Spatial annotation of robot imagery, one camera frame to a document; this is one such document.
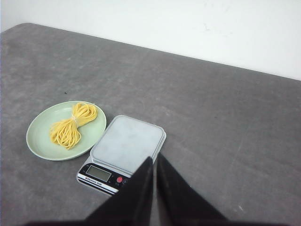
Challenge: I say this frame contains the silver digital kitchen scale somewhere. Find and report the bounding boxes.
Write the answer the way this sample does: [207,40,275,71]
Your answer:
[77,115,166,195]

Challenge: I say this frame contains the yellow vermicelli bundle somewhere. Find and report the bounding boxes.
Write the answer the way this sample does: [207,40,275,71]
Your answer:
[49,102,98,150]

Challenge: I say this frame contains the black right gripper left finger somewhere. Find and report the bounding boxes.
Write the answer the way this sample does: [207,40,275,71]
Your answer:
[84,157,153,226]

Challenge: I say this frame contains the green round plate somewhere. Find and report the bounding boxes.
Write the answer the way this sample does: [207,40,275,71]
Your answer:
[26,100,107,161]

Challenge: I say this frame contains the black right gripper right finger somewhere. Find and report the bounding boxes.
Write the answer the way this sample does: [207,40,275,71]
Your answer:
[157,154,230,226]

